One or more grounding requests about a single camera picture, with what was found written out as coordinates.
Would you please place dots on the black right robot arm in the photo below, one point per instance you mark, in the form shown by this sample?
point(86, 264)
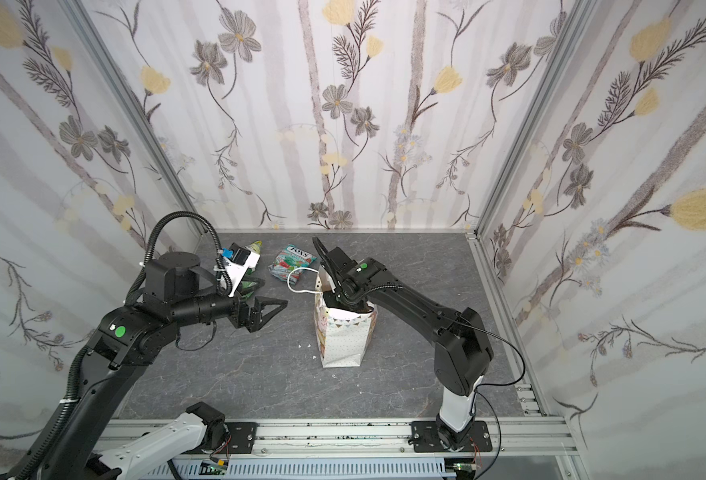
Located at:
point(462, 349)

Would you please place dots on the aluminium mounting rail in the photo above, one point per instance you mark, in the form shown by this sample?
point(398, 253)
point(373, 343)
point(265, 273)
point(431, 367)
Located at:
point(383, 437)

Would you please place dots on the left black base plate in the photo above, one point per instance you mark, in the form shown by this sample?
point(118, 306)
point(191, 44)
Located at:
point(236, 437)

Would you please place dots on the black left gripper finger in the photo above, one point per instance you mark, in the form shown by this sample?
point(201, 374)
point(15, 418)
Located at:
point(272, 304)
point(259, 319)

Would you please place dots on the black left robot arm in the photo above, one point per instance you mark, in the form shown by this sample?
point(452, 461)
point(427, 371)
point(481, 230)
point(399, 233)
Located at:
point(170, 292)

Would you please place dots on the green corn chips bag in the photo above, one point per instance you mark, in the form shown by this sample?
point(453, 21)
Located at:
point(249, 285)

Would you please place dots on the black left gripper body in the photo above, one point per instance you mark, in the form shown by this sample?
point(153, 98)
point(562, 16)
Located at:
point(243, 312)

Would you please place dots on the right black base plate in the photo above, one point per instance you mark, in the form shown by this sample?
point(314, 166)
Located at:
point(432, 436)

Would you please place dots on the green yellow Fox's candy bag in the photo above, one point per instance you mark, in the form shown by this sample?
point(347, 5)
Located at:
point(256, 247)

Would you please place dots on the white slotted cable duct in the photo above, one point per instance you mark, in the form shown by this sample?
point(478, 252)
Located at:
point(344, 468)

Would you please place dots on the teal Fox's candy bag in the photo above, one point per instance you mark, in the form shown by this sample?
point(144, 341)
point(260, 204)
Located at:
point(289, 263)

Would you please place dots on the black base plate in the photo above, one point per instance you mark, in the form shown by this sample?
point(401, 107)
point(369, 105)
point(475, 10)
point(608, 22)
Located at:
point(236, 437)
point(432, 436)

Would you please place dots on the patterned white paper bag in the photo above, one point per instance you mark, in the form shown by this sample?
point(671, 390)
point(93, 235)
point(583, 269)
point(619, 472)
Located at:
point(343, 333)

